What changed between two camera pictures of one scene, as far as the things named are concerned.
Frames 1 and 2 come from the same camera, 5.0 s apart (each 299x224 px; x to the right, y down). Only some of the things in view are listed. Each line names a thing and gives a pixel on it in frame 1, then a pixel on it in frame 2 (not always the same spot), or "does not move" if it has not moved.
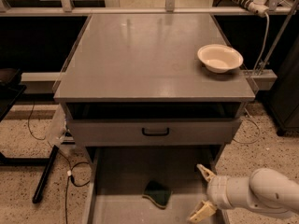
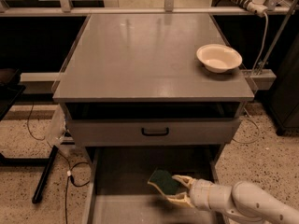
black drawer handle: (155, 133) does not move
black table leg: (40, 185) does not move
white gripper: (217, 189) → (200, 192)
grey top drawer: (102, 132) does not move
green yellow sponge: (158, 193) → (163, 181)
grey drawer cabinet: (153, 87) does not move
